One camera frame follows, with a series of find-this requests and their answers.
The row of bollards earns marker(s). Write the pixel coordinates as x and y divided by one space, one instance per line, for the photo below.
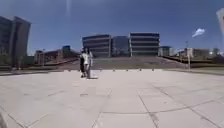
113 70

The wide stone steps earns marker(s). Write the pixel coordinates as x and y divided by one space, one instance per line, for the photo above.
133 62

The wide glass office building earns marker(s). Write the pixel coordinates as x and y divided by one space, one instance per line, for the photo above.
100 45

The pale concrete slab plaza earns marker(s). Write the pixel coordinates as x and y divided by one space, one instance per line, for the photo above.
126 96

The low brown building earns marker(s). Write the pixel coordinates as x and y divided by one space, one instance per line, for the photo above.
50 56

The thin pole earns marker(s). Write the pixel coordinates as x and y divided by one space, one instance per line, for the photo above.
188 60

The pale low building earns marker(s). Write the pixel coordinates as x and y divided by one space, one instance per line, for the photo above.
200 52

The tall dark building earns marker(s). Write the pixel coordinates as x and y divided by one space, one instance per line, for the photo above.
15 40

